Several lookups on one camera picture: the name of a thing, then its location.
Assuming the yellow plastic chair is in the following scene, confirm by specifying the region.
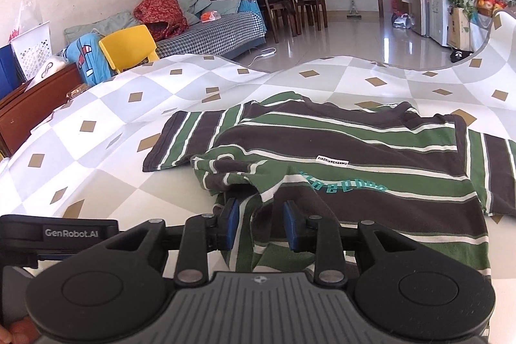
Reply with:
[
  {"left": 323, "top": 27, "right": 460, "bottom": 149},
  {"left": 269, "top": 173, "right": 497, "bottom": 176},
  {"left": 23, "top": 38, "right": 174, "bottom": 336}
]
[{"left": 99, "top": 25, "right": 161, "bottom": 75}]

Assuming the white plastic bag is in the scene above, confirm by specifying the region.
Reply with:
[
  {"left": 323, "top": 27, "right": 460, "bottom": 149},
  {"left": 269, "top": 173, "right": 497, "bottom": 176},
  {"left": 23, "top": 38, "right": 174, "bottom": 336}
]
[{"left": 392, "top": 13, "right": 414, "bottom": 31}]

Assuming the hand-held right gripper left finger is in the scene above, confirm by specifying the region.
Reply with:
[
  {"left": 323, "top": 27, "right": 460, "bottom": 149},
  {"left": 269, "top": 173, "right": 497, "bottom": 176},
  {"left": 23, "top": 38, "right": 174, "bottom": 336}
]
[{"left": 94, "top": 198, "right": 242, "bottom": 285}]

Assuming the white laundry basket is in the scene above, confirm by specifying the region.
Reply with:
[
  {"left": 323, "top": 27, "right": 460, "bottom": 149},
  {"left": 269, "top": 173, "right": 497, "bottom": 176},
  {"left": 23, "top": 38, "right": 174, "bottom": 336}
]
[{"left": 10, "top": 21, "right": 53, "bottom": 81}]

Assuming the cardboard box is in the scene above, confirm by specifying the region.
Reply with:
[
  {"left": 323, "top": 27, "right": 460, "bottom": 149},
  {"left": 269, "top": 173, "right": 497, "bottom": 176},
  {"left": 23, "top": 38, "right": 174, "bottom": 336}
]
[{"left": 447, "top": 5, "right": 474, "bottom": 51}]

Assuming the blue storage bin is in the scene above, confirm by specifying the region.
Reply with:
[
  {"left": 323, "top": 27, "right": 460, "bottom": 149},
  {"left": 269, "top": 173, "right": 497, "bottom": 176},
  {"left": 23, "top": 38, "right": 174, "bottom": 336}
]
[{"left": 0, "top": 44, "right": 19, "bottom": 99}]

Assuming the houndstooth sofa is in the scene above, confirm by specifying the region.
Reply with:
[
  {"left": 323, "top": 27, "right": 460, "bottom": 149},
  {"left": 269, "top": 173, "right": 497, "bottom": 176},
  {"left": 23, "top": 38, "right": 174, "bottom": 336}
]
[{"left": 155, "top": 11, "right": 267, "bottom": 60}]

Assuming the white chest freezer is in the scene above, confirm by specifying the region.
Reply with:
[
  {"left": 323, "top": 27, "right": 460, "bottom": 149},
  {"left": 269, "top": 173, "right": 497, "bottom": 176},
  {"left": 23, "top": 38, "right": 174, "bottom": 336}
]
[{"left": 426, "top": 0, "right": 458, "bottom": 46}]

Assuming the blue patterned cloth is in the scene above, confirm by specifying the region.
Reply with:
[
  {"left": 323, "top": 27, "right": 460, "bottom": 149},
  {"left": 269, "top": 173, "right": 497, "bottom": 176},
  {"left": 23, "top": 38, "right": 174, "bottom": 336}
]
[{"left": 238, "top": 0, "right": 264, "bottom": 34}]

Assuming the brown wooden cabinet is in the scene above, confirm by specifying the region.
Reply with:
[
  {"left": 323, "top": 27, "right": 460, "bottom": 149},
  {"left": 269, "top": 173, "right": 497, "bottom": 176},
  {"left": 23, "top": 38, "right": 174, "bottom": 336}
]
[{"left": 0, "top": 64, "right": 87, "bottom": 157}]

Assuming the red patterned cloth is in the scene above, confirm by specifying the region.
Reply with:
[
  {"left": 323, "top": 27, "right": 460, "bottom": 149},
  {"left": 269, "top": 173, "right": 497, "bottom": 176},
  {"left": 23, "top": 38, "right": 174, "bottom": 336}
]
[{"left": 133, "top": 0, "right": 189, "bottom": 42}]

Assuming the grey-green small pillow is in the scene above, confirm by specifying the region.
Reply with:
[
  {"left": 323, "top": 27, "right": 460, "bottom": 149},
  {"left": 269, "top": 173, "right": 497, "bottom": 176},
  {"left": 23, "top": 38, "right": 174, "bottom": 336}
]
[{"left": 210, "top": 0, "right": 243, "bottom": 17}]

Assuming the fruit basket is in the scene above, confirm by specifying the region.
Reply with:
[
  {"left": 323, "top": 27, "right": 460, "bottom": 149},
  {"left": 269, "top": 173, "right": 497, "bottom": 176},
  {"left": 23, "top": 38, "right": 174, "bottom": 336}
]
[{"left": 476, "top": 0, "right": 506, "bottom": 17}]

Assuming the person's left hand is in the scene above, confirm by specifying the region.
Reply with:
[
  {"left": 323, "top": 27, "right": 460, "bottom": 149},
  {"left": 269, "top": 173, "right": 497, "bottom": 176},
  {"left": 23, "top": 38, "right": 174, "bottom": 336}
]
[{"left": 0, "top": 318, "right": 39, "bottom": 344}]

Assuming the clear plastic bag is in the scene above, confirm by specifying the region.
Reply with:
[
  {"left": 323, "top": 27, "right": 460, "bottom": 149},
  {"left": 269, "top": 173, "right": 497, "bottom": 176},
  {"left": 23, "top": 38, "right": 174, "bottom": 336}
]
[{"left": 8, "top": 0, "right": 43, "bottom": 42}]

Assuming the grey-green flat cushion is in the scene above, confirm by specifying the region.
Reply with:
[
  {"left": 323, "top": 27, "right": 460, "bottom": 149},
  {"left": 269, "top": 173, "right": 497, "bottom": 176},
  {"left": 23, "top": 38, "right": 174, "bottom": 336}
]
[{"left": 64, "top": 10, "right": 142, "bottom": 43}]

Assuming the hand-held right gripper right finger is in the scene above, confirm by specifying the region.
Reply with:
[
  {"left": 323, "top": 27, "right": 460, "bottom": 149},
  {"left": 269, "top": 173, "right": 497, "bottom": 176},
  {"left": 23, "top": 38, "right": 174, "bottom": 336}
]
[{"left": 282, "top": 200, "right": 420, "bottom": 285}]

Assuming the white bag with loop logo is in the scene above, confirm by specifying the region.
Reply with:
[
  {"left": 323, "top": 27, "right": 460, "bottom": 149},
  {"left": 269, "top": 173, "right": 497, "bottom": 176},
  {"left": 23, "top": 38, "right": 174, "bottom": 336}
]
[{"left": 26, "top": 56, "right": 67, "bottom": 89}]

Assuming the diamond-patterned tablecloth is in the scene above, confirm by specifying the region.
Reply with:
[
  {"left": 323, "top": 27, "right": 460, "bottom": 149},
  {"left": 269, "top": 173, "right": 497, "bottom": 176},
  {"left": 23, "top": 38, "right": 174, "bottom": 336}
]
[{"left": 0, "top": 7, "right": 516, "bottom": 344}]

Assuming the blue cartoon blanket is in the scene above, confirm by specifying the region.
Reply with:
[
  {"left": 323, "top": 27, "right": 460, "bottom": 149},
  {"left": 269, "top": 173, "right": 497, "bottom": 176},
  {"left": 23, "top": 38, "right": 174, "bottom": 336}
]
[{"left": 56, "top": 34, "right": 111, "bottom": 84}]

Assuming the green brown striped t-shirt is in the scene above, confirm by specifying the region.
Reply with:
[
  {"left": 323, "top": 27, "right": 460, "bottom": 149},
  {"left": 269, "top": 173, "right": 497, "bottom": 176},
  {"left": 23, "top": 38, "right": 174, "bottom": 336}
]
[{"left": 142, "top": 92, "right": 516, "bottom": 280}]

